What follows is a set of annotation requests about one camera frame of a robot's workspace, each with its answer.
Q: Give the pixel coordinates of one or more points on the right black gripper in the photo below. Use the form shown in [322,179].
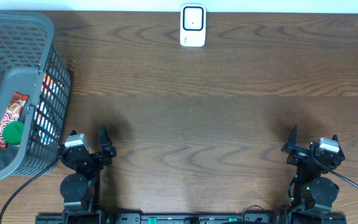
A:
[300,153]

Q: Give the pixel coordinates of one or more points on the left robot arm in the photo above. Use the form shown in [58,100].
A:
[81,190]

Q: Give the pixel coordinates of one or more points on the green lid jar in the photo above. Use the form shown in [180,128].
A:
[13,132]

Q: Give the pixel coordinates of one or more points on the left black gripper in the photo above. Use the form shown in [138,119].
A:
[105,147]

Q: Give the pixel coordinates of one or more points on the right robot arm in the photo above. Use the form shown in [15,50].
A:
[312,195]

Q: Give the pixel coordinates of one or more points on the white Panadol box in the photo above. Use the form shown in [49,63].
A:
[45,119]

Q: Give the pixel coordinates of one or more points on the small orange box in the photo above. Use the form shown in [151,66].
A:
[48,84]

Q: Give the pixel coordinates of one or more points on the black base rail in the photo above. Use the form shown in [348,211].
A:
[135,218]

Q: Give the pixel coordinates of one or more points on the grey plastic basket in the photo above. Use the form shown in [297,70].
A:
[27,52]

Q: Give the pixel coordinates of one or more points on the red Top chocolate bar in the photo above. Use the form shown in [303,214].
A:
[12,113]

